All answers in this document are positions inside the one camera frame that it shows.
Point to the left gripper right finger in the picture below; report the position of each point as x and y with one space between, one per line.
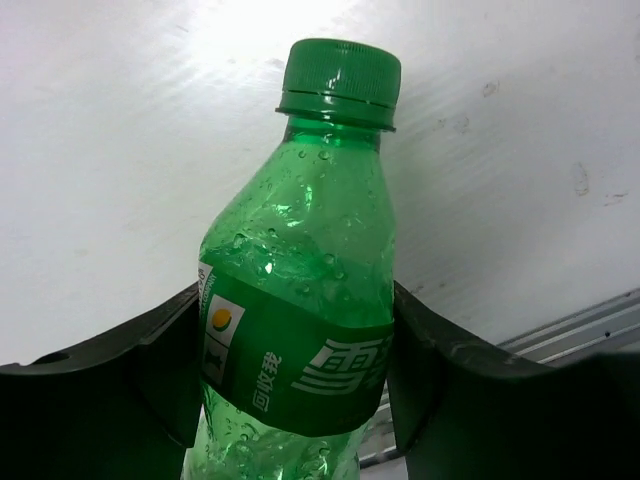
466 409

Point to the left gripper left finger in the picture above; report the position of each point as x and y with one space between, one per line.
122 405

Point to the green soda bottle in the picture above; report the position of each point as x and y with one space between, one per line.
295 280

